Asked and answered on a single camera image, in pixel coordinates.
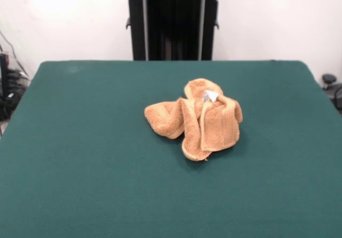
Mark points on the dark green table cloth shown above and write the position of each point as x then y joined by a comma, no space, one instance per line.
80,155

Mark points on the orange terry towel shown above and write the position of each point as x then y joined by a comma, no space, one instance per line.
171,120

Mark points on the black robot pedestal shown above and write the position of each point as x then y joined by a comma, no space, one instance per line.
171,21

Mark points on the black electronic box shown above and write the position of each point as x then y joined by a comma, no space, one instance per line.
4,67

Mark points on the black office chair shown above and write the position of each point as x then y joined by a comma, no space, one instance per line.
332,87

